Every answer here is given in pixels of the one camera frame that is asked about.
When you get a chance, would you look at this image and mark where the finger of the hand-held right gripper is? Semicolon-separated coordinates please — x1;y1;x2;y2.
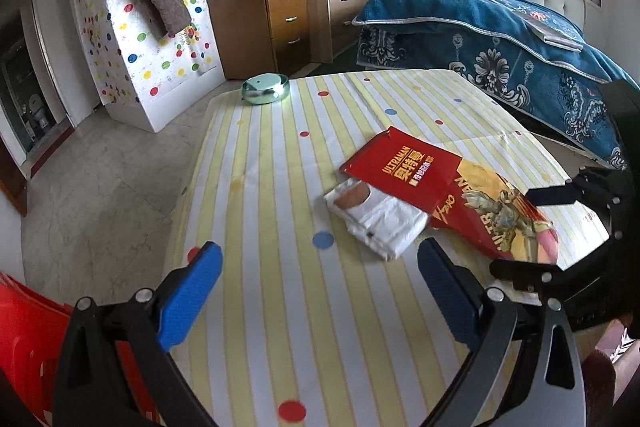
490;254;568;294
525;184;586;210

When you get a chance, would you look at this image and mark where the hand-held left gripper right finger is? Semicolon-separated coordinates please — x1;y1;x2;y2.
416;237;587;427

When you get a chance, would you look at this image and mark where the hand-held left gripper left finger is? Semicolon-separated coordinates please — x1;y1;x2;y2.
50;241;223;427

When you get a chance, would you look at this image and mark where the red Ultraman foil bag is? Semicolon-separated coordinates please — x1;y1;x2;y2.
340;127;560;265

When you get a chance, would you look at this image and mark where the white folded plastic bag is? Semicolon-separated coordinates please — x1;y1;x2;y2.
324;179;431;262

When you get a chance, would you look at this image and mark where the yellow striped tablecloth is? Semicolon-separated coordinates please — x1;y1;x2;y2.
162;69;613;427

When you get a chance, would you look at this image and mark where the pale flat book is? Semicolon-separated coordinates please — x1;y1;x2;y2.
520;9;585;52

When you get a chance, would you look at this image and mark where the red plastic stool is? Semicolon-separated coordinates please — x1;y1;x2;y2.
0;272;156;427

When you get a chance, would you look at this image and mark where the bed with blue blanket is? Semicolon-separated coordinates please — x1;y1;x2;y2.
351;0;640;170

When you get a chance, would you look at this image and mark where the green round tin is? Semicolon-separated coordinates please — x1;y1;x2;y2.
241;73;290;105

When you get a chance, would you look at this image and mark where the white dotted cabinet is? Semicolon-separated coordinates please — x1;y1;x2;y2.
65;0;224;132

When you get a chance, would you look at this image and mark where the wooden drawer cabinet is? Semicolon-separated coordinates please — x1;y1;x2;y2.
206;0;312;81

